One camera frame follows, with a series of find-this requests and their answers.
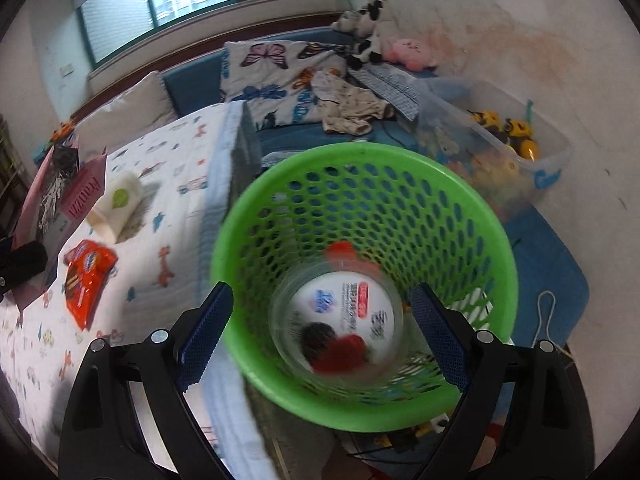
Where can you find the green plastic basket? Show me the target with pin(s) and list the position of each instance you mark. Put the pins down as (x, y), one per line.
(414, 218)

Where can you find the grey patterned cloth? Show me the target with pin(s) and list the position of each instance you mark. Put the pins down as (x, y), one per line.
(394, 85)

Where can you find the clear plastic storage bin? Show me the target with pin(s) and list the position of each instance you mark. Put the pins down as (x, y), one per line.
(447, 133)

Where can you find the butterfly print pillow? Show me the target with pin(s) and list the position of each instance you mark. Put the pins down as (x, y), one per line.
(274, 78)

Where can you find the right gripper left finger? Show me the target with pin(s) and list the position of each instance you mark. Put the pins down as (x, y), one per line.
(127, 417)

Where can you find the cartoon print table cloth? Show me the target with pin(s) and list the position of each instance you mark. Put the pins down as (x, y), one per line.
(190, 171)

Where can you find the pink cookie box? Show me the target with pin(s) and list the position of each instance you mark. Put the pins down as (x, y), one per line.
(62, 194)

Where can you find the beige crumpled clothes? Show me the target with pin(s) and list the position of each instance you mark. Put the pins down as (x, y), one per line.
(345, 108)

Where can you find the yellow toy excavator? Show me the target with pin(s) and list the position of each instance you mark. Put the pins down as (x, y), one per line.
(518, 135)

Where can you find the clear round lidded container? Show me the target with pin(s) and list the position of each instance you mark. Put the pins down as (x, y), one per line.
(324, 291)

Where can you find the pink plush toy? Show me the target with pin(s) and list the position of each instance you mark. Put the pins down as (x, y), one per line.
(415, 55)

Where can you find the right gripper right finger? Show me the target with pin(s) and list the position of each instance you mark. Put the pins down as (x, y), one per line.
(516, 418)

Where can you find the black white plush cow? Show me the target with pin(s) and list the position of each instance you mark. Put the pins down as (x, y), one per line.
(372, 26)

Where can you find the orange snack wrapper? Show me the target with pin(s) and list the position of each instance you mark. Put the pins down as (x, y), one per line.
(88, 267)

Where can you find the white paper cup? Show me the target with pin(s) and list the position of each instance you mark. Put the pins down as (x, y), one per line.
(112, 211)

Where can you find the beige cushion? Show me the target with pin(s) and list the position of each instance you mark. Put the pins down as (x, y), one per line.
(137, 111)

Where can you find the orange toy on sofa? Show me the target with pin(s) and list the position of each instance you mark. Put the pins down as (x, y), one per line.
(61, 133)

